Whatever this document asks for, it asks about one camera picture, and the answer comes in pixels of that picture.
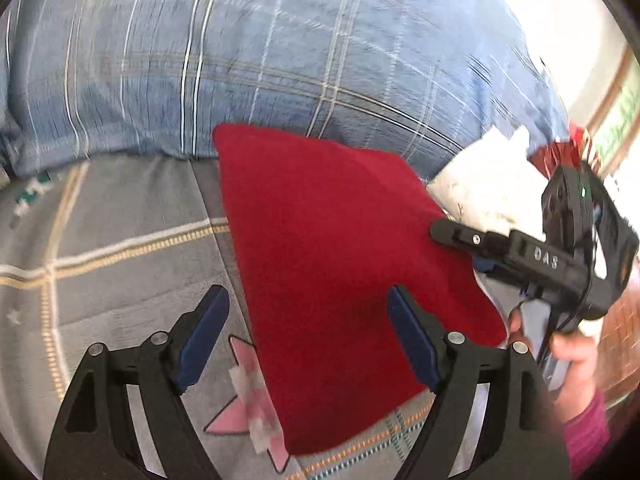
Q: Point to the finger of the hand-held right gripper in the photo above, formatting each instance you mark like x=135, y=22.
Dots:
x=460, y=235
x=484, y=263

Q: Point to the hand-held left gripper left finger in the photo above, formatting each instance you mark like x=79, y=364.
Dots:
x=205, y=332

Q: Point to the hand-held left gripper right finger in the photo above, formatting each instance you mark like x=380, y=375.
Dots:
x=411, y=332

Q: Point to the red knit garment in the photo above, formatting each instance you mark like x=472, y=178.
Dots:
x=325, y=260

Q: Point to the person's right forearm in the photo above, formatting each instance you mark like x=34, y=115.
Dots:
x=587, y=435

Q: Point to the person's right hand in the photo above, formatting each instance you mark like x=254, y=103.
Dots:
x=580, y=370

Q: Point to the white patterned cloth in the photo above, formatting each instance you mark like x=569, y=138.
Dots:
x=480, y=185

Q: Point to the red patterned cloth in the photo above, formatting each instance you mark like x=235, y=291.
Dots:
x=555, y=155

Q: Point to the grey checked bed sheet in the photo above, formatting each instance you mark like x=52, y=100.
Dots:
x=125, y=260

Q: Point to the wooden framed picture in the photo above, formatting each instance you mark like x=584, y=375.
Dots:
x=620, y=120

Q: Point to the blue plaid blanket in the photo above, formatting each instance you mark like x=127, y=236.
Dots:
x=250, y=60

